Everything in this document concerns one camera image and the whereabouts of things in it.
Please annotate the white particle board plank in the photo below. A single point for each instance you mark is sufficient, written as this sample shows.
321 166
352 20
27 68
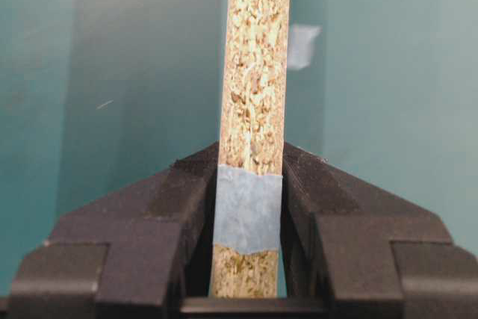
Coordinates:
249 175

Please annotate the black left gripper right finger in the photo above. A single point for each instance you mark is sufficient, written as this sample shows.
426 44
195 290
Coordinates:
365 252

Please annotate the blue tape marker centre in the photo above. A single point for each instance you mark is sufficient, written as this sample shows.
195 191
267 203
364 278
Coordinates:
301 45

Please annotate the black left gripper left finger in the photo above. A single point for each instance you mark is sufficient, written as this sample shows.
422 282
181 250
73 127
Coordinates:
131 254

